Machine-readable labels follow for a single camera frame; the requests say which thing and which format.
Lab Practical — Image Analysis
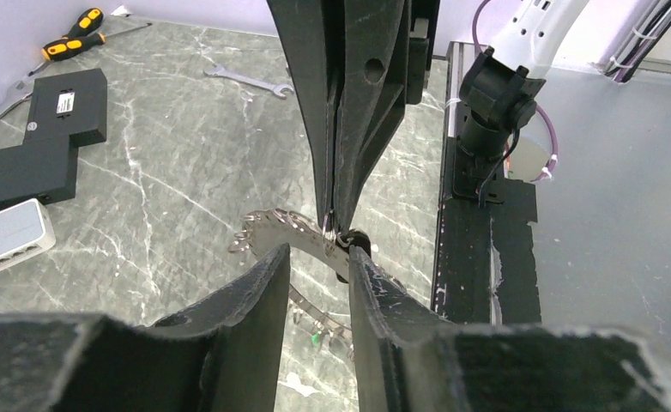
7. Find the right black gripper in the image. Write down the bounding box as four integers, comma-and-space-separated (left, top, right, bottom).
268, 0, 440, 231

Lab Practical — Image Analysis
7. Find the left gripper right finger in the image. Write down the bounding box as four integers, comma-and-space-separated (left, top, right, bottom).
349, 247, 671, 411

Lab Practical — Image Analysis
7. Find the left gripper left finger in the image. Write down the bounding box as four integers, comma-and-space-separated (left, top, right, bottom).
0, 244, 290, 411

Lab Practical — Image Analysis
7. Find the silver disc keyring with keys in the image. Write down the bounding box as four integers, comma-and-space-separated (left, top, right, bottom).
227, 208, 354, 361

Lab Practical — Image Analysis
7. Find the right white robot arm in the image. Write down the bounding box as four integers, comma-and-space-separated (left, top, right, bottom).
269, 1, 585, 233

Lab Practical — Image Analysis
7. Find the silver wrench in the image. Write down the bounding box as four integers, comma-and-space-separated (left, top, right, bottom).
203, 65, 295, 100

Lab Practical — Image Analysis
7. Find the yellow black screwdriver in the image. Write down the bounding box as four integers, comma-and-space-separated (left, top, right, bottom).
27, 8, 104, 76
41, 23, 151, 62

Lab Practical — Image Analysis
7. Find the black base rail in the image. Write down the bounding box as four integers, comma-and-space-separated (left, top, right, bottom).
431, 41, 541, 324

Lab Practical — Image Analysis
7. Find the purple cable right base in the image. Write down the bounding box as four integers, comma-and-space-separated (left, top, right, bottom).
471, 0, 559, 183

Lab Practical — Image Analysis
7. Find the white network switch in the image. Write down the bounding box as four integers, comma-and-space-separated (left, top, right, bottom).
0, 199, 57, 271

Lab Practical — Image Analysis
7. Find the black network switch large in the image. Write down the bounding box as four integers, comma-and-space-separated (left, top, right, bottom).
0, 137, 78, 210

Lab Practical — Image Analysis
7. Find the black network switch small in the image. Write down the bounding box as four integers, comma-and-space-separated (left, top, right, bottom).
23, 68, 108, 148

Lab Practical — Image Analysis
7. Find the black cable bundle on wall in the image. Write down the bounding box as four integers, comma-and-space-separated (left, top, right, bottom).
602, 0, 671, 83

